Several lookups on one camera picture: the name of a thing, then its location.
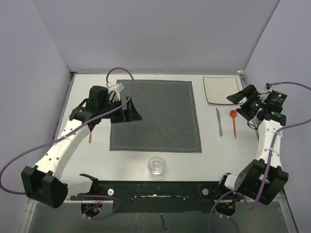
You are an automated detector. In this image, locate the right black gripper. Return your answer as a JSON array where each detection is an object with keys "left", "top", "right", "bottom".
[{"left": 226, "top": 85, "right": 266, "bottom": 121}]

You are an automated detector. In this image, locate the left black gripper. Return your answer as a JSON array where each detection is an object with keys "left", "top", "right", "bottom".
[{"left": 99, "top": 96, "right": 141, "bottom": 123}]

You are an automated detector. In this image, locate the white rectangular plate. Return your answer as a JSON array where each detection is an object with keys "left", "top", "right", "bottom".
[{"left": 203, "top": 76, "right": 241, "bottom": 105}]

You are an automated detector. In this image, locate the grey cloth placemat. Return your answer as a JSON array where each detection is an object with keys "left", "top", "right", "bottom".
[{"left": 110, "top": 80, "right": 202, "bottom": 153}]

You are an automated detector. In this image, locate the clear drinking glass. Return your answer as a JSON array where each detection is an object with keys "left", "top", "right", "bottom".
[{"left": 147, "top": 157, "right": 166, "bottom": 177}]

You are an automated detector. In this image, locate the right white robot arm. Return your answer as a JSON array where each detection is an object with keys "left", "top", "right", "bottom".
[{"left": 216, "top": 84, "right": 289, "bottom": 205}]

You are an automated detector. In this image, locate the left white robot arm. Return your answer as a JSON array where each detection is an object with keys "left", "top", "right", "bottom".
[{"left": 21, "top": 83, "right": 142, "bottom": 208}]

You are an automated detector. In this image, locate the orange plastic spoon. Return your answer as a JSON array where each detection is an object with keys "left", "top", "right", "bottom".
[{"left": 229, "top": 110, "right": 238, "bottom": 139}]

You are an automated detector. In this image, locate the silver table knife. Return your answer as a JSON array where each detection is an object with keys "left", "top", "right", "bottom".
[{"left": 216, "top": 108, "right": 223, "bottom": 137}]

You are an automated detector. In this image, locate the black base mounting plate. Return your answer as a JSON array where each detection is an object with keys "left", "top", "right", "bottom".
[{"left": 69, "top": 181, "right": 245, "bottom": 216}]

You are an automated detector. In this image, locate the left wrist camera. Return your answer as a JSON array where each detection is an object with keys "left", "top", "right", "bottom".
[{"left": 106, "top": 83, "right": 124, "bottom": 102}]

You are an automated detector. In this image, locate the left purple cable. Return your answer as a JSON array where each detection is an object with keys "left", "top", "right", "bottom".
[{"left": 0, "top": 67, "right": 137, "bottom": 221}]

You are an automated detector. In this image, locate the purple cable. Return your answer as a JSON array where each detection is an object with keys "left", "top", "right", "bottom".
[
  {"left": 0, "top": 67, "right": 137, "bottom": 221},
  {"left": 208, "top": 82, "right": 311, "bottom": 233}
]

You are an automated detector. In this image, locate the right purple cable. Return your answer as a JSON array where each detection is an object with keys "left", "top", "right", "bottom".
[{"left": 208, "top": 82, "right": 311, "bottom": 233}]

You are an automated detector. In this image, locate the aluminium frame rail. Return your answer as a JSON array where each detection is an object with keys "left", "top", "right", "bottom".
[{"left": 28, "top": 181, "right": 285, "bottom": 204}]

